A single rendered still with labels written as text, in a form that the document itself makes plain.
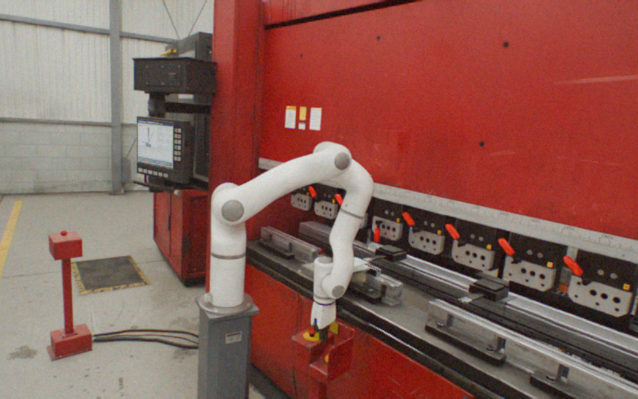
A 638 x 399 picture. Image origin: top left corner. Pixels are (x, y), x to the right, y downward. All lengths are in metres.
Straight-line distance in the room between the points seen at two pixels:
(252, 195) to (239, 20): 1.38
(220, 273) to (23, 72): 7.31
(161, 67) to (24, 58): 5.94
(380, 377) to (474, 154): 1.00
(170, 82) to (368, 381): 1.88
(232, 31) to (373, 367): 1.86
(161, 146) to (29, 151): 6.01
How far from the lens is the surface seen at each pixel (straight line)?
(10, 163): 8.58
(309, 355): 1.79
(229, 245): 1.44
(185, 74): 2.52
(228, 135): 2.51
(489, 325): 1.76
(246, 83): 2.55
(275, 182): 1.41
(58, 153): 8.54
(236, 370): 1.63
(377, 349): 1.94
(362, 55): 2.02
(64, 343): 3.32
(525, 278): 1.61
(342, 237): 1.53
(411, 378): 1.86
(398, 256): 2.21
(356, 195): 1.51
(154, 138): 2.69
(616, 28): 1.53
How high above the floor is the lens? 1.68
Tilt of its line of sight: 11 degrees down
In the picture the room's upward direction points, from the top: 4 degrees clockwise
